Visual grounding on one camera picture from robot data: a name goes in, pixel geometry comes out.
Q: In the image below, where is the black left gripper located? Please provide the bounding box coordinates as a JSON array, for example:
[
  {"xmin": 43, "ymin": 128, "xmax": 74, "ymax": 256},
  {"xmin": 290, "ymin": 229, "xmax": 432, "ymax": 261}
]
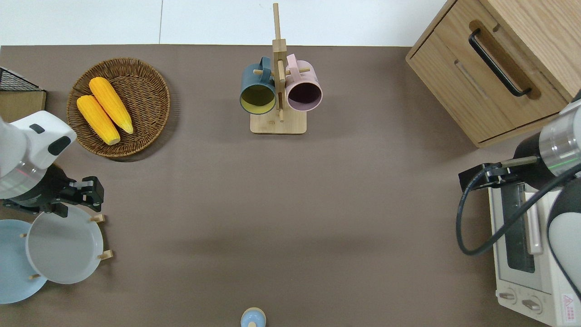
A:
[{"xmin": 0, "ymin": 164, "xmax": 105, "ymax": 219}]

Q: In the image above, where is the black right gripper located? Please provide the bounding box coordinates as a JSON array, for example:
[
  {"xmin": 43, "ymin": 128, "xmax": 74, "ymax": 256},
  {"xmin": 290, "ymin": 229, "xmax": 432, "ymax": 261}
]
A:
[{"xmin": 458, "ymin": 156, "xmax": 542, "ymax": 195}]

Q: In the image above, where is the gray plate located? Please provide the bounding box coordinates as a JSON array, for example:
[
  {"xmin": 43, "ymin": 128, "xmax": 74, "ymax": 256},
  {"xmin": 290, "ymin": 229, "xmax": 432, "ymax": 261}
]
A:
[{"xmin": 25, "ymin": 206, "xmax": 104, "ymax": 285}]

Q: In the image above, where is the wooden plate rack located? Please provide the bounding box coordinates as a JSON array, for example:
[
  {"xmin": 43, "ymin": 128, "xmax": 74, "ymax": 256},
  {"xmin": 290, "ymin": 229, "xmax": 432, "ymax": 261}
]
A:
[{"xmin": 19, "ymin": 213, "xmax": 114, "ymax": 280}]

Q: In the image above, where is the light blue plate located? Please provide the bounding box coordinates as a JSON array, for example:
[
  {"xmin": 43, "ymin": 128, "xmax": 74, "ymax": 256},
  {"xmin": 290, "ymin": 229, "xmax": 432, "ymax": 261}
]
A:
[{"xmin": 0, "ymin": 219, "xmax": 49, "ymax": 304}]

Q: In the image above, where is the yellow corn cob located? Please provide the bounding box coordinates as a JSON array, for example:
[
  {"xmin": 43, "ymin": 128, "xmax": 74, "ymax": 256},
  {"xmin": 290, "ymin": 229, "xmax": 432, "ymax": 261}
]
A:
[
  {"xmin": 89, "ymin": 77, "xmax": 134, "ymax": 135},
  {"xmin": 76, "ymin": 94, "xmax": 121, "ymax": 146}
]

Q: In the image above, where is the wooden cabinet box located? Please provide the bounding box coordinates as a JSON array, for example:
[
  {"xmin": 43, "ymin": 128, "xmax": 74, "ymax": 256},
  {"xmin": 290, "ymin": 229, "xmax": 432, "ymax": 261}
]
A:
[{"xmin": 405, "ymin": 0, "xmax": 581, "ymax": 149}]

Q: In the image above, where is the brown wicker basket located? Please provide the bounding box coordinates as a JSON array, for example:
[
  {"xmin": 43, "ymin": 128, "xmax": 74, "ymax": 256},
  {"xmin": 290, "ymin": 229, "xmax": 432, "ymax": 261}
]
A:
[{"xmin": 67, "ymin": 57, "xmax": 171, "ymax": 158}]

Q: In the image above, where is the white toaster oven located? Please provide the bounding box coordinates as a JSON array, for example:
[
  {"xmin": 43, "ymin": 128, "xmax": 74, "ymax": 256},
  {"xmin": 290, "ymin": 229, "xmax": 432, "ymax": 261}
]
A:
[{"xmin": 488, "ymin": 182, "xmax": 581, "ymax": 327}]

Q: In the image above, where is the brown table mat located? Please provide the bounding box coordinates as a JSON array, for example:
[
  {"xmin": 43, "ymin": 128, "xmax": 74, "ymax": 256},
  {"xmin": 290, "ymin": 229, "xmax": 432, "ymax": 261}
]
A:
[{"xmin": 0, "ymin": 44, "xmax": 581, "ymax": 327}]

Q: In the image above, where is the pink mug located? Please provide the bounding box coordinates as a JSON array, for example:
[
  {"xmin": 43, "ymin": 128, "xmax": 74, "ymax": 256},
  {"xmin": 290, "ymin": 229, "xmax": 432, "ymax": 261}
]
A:
[{"xmin": 285, "ymin": 54, "xmax": 323, "ymax": 112}]

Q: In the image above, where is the dark blue mug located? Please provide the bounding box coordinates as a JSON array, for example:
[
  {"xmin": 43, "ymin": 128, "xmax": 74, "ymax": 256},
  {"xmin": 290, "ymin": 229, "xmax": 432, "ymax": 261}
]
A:
[{"xmin": 240, "ymin": 56, "xmax": 277, "ymax": 115}]

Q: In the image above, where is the wooden mug tree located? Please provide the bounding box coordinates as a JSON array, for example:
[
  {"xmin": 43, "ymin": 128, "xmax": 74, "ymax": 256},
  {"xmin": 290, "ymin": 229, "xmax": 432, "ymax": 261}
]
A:
[{"xmin": 250, "ymin": 3, "xmax": 308, "ymax": 135}]

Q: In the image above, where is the blue desk bell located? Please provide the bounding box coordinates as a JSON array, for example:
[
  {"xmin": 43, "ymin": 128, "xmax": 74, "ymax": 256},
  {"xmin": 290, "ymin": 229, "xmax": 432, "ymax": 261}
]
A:
[{"xmin": 241, "ymin": 307, "xmax": 267, "ymax": 327}]

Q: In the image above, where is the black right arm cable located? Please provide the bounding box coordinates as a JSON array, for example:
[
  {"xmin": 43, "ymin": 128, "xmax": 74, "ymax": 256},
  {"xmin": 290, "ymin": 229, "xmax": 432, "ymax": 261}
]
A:
[{"xmin": 456, "ymin": 163, "xmax": 581, "ymax": 256}]

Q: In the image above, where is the wire grid shelf with board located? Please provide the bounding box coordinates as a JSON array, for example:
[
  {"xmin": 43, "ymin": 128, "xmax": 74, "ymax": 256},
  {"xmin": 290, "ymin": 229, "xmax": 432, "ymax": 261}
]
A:
[{"xmin": 0, "ymin": 67, "xmax": 47, "ymax": 124}]

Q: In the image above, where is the black cabinet handle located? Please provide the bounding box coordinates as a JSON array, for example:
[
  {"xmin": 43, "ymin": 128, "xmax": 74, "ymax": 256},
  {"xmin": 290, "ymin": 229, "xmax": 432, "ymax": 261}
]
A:
[{"xmin": 468, "ymin": 29, "xmax": 532, "ymax": 97}]

